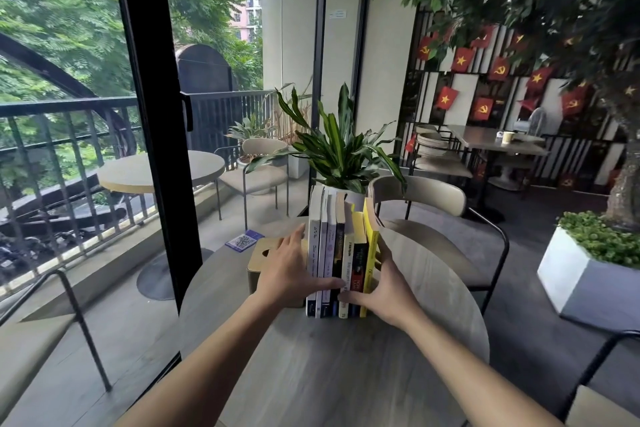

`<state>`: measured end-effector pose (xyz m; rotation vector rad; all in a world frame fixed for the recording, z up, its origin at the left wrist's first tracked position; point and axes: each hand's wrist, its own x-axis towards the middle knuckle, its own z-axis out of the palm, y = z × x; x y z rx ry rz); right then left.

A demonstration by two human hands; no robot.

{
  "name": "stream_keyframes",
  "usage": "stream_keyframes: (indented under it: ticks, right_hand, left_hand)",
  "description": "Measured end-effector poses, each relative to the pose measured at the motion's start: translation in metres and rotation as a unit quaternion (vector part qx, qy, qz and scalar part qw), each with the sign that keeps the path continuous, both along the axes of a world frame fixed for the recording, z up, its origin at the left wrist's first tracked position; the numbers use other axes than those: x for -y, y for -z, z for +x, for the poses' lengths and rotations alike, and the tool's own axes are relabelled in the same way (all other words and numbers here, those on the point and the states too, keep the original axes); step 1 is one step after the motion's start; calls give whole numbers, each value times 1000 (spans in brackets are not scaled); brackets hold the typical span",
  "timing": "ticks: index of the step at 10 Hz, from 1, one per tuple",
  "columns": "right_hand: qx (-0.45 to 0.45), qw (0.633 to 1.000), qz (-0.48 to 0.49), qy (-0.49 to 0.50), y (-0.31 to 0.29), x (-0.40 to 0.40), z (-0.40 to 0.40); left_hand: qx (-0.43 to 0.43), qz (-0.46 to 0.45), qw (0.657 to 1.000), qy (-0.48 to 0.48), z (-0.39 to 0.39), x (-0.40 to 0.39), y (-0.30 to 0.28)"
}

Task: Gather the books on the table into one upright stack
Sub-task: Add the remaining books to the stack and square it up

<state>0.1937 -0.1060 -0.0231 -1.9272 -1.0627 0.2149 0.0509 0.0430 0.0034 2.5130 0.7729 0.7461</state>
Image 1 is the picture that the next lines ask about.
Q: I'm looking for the person's right hand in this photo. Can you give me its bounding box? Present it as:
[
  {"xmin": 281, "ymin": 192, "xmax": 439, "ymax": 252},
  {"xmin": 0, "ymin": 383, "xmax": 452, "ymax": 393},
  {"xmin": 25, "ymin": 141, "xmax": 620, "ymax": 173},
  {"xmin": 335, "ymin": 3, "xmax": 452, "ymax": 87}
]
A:
[{"xmin": 338, "ymin": 236, "xmax": 427, "ymax": 331}]

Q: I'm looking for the person's left hand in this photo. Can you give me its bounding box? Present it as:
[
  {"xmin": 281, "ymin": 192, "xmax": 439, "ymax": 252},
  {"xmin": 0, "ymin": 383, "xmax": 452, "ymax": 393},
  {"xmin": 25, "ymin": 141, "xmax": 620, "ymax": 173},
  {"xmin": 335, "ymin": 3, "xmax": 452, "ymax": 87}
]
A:
[{"xmin": 254, "ymin": 224, "xmax": 347, "ymax": 310}]

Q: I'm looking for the row of books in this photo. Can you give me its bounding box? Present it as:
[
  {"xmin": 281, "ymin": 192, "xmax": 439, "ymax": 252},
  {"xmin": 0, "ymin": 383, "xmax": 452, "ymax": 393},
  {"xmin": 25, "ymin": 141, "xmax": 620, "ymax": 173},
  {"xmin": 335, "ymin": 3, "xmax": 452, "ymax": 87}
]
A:
[{"xmin": 306, "ymin": 185, "xmax": 382, "ymax": 319}]

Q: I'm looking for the yellow paperback book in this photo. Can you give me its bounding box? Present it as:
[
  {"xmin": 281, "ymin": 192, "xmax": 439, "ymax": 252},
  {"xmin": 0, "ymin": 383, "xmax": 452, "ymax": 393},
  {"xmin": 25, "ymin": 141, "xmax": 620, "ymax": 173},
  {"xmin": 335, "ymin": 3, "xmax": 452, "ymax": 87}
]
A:
[{"xmin": 360, "ymin": 197, "xmax": 382, "ymax": 318}]

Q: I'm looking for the white paperback book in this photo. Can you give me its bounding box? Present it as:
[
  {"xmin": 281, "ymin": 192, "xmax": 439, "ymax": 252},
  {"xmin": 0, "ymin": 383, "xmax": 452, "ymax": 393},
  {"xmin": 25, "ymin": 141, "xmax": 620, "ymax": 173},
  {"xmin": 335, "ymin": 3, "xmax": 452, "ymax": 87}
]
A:
[{"xmin": 306, "ymin": 185, "xmax": 325, "ymax": 317}]

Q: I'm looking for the person's right forearm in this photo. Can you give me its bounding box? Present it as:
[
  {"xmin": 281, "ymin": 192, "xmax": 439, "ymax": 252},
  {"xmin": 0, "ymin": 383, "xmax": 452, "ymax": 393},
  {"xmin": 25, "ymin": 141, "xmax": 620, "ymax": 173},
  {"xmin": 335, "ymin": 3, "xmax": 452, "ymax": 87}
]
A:
[{"xmin": 399, "ymin": 312, "xmax": 567, "ymax": 427}]

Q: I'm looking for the person's left forearm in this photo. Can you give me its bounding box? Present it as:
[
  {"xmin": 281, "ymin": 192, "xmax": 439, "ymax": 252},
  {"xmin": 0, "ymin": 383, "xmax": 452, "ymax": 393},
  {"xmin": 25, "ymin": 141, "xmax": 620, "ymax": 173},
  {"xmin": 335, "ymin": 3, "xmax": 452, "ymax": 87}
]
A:
[{"xmin": 114, "ymin": 292, "xmax": 288, "ymax": 427}]

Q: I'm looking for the wooden tissue box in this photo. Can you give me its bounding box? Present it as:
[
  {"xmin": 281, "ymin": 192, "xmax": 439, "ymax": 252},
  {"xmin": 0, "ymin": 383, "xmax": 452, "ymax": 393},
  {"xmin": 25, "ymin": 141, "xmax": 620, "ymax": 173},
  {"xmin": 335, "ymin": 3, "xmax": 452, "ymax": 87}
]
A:
[{"xmin": 246, "ymin": 238, "xmax": 309, "ymax": 308}]

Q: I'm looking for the purple code card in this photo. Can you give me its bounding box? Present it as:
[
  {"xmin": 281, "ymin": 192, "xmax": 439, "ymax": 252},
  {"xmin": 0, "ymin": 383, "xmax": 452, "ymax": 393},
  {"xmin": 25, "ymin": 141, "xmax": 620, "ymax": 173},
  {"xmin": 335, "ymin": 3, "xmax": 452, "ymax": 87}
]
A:
[{"xmin": 225, "ymin": 230, "xmax": 265, "ymax": 253}]

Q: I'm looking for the white planter with dry stalks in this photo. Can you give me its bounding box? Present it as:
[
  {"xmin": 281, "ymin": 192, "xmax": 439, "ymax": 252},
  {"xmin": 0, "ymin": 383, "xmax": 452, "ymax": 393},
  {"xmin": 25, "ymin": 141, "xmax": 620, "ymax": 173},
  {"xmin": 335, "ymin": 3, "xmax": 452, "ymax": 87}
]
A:
[{"xmin": 270, "ymin": 81, "xmax": 315, "ymax": 180}]

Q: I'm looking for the green potted plant white pot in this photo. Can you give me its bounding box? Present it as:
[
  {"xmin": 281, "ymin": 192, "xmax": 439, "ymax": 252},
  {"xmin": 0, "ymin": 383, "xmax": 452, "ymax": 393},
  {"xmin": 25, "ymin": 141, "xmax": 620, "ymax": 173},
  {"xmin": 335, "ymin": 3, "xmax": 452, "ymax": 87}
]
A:
[{"xmin": 245, "ymin": 83, "xmax": 408, "ymax": 215}]

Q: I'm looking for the stack of beige chairs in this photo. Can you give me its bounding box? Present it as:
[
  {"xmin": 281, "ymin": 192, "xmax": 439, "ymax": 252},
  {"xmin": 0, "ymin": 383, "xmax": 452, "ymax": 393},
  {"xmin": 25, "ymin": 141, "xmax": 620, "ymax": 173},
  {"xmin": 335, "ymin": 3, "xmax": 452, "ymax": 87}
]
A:
[{"xmin": 409, "ymin": 124, "xmax": 474, "ymax": 180}]

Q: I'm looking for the small balcony potted plant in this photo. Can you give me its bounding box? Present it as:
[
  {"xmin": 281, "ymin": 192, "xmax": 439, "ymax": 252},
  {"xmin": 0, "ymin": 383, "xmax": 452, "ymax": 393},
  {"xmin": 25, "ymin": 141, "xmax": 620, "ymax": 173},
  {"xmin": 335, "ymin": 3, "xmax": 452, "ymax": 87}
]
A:
[{"xmin": 226, "ymin": 113, "xmax": 279, "ymax": 168}]

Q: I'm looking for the square brown cafe table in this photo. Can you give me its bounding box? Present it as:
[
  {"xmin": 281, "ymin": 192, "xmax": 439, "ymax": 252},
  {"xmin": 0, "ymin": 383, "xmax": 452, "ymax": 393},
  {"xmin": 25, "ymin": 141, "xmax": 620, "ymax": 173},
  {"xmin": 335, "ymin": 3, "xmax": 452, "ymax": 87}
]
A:
[{"xmin": 446, "ymin": 124, "xmax": 551, "ymax": 223}]

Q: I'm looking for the round wooden balcony table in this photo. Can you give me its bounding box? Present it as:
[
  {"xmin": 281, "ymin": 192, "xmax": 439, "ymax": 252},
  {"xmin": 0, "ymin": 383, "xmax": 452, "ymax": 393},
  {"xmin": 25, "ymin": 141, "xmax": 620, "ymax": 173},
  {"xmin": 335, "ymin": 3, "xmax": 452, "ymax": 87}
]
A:
[{"xmin": 97, "ymin": 150, "xmax": 227, "ymax": 301}]

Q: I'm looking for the white planter with green shrub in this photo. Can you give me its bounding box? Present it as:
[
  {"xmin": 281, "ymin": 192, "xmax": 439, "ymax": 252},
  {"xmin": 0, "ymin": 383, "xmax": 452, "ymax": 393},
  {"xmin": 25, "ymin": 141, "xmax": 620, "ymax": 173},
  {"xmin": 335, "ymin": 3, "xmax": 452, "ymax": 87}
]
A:
[{"xmin": 537, "ymin": 211, "xmax": 640, "ymax": 333}]

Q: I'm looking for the dark arched panel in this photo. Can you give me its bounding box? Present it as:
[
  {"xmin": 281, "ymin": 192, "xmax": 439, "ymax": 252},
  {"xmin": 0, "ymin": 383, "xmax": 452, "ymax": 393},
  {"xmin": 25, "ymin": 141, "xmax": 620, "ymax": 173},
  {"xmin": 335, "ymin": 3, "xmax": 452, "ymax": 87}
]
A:
[{"xmin": 175, "ymin": 44, "xmax": 241, "ymax": 93}]

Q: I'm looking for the black balcony railing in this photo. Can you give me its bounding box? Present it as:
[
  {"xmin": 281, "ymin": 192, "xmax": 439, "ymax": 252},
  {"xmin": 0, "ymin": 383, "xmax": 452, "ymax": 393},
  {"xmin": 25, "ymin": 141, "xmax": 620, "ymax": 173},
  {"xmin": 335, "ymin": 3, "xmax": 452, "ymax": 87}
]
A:
[{"xmin": 0, "ymin": 90, "xmax": 277, "ymax": 295}]

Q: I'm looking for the beige chair black frame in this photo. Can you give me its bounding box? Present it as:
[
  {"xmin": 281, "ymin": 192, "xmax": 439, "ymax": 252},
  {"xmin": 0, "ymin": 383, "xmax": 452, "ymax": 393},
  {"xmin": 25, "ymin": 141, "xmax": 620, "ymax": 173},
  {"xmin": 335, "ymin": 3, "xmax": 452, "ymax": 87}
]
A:
[
  {"xmin": 0, "ymin": 269, "xmax": 113, "ymax": 425},
  {"xmin": 556, "ymin": 330, "xmax": 640, "ymax": 427},
  {"xmin": 367, "ymin": 175, "xmax": 511, "ymax": 316}
]

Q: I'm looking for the beige chair grey frame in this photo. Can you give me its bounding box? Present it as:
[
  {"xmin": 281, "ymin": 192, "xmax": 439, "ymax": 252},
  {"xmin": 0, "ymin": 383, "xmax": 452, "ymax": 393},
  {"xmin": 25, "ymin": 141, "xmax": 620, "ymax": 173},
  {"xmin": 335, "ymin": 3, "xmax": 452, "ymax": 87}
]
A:
[{"xmin": 214, "ymin": 137, "xmax": 291, "ymax": 232}]

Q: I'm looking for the black door handle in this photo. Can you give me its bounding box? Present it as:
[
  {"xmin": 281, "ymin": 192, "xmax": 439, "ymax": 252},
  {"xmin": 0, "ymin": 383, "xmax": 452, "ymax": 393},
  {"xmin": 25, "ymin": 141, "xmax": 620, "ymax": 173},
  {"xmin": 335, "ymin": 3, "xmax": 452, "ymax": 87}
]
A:
[{"xmin": 180, "ymin": 91, "xmax": 195, "ymax": 132}]

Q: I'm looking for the black sliding door frame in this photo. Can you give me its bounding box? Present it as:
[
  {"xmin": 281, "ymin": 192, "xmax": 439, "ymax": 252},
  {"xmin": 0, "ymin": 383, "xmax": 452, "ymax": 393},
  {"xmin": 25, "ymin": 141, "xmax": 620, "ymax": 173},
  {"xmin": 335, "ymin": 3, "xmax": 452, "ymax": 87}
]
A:
[{"xmin": 108, "ymin": 0, "xmax": 203, "ymax": 315}]

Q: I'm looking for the black slatted wall partition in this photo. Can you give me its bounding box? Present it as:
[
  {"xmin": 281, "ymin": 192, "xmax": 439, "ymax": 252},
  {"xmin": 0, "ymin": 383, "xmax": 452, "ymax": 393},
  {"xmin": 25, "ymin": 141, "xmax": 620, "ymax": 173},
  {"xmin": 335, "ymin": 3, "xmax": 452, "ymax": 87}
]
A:
[{"xmin": 397, "ymin": 6, "xmax": 631, "ymax": 194}]

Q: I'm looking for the string of red flags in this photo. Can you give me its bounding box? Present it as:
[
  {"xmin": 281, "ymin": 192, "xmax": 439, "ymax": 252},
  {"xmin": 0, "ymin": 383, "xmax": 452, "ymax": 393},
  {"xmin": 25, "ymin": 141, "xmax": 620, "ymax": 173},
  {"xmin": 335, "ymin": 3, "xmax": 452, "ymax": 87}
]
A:
[{"xmin": 404, "ymin": 24, "xmax": 640, "ymax": 189}]

